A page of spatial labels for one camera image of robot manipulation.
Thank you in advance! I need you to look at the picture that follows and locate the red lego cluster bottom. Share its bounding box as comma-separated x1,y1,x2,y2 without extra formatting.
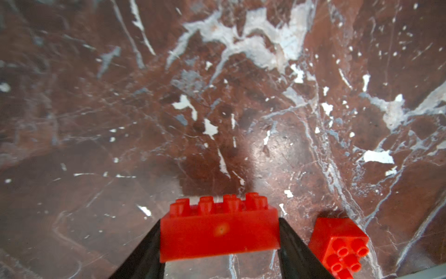
308,217,369,279

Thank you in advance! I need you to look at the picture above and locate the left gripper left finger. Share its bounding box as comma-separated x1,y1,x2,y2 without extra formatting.
109,220,166,279

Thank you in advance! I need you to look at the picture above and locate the red lego cluster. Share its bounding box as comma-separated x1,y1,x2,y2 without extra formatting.
160,193,281,263
308,217,369,279

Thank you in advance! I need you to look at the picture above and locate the red lego cluster top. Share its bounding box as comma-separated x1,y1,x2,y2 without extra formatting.
160,193,281,263

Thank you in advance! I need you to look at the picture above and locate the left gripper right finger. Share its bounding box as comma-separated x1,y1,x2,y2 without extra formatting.
278,217,335,279

